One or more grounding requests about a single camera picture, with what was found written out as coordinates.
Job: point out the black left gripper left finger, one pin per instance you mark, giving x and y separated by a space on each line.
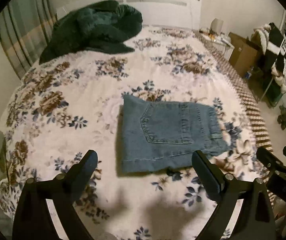
32 218

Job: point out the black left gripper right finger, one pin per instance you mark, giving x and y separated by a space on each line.
255 220

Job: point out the light blue denim jeans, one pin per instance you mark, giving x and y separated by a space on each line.
164 134

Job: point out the brown checkered bed sheet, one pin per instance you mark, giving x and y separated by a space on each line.
243 124

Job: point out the dark green cloth on floor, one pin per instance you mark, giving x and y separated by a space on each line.
282 117

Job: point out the tall brown cardboard box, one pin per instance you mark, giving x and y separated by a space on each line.
244 55

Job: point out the clothes pile on chair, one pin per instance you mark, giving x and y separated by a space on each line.
273 46

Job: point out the white bedside table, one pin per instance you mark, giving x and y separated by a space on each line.
221 44

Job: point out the white cylindrical lamp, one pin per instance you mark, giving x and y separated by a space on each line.
216 26

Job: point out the plaid curtain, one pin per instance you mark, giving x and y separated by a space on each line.
25 30

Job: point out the white bed headboard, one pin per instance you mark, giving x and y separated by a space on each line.
184 14

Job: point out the dark green fleece blanket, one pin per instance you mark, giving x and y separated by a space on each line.
102 27

